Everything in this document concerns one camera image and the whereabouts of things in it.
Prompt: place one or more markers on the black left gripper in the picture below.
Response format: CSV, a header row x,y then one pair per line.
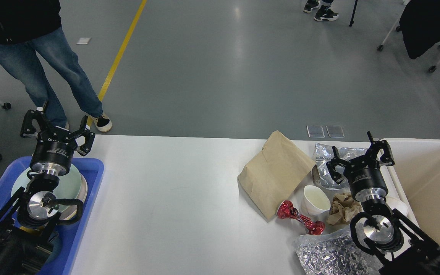
x,y
52,154

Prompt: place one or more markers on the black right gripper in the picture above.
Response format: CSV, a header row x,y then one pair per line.
x,y
365,179

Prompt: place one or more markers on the light green plate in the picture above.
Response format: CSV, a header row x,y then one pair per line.
x,y
69,187

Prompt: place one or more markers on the brown paper bag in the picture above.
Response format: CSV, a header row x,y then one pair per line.
x,y
272,175

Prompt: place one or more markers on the dark teal mug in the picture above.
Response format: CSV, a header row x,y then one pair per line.
x,y
55,240

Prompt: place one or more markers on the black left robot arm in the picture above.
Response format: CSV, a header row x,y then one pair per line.
x,y
30,216

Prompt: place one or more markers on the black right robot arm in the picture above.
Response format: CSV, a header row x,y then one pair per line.
x,y
399,244

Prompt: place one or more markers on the crumpled brown paper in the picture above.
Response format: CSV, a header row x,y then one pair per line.
x,y
343,208

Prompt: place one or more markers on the white lid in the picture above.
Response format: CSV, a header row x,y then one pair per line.
x,y
395,203

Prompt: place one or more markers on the white paper cup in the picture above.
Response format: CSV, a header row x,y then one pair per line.
x,y
314,201

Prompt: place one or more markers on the beige plastic bin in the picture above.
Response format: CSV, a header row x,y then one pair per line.
x,y
417,167

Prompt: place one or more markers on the pink plate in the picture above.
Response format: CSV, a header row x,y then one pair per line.
x,y
84,191

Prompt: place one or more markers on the blue plastic tray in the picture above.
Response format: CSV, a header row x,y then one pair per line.
x,y
92,169

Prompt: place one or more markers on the red foil wrapper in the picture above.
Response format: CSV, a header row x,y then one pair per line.
x,y
286,210

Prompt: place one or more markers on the crumpled silver foil bag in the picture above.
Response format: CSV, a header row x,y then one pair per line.
x,y
334,254

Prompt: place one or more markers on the person in black and jeans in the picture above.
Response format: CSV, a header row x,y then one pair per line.
x,y
30,29

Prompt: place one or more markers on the black jacket on chair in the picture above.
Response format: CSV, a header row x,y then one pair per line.
x,y
419,24

